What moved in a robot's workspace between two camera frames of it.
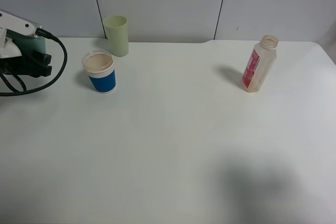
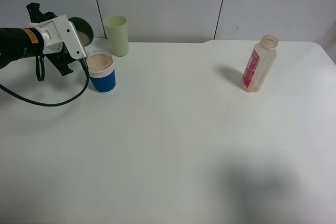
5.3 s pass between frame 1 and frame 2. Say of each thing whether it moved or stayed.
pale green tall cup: stayed
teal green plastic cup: moved
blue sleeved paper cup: stayed
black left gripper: moved
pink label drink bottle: stayed
